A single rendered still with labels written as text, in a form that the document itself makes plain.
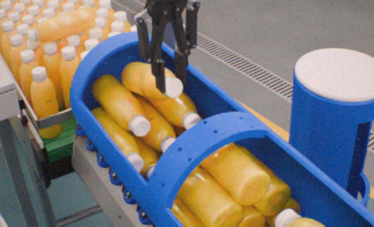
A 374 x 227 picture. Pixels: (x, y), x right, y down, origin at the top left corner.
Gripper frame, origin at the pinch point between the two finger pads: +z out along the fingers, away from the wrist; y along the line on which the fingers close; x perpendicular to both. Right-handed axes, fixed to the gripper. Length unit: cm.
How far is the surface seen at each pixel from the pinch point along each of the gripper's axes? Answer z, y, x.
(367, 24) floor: 126, 260, 172
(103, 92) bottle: 11.0, -8.3, 17.3
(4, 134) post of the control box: 35, -30, 50
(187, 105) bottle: 11.5, 5.2, 3.1
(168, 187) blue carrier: 7.5, -12.7, -21.5
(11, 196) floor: 125, -28, 130
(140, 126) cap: 12.5, -6.1, 3.1
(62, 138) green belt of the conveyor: 35, -15, 38
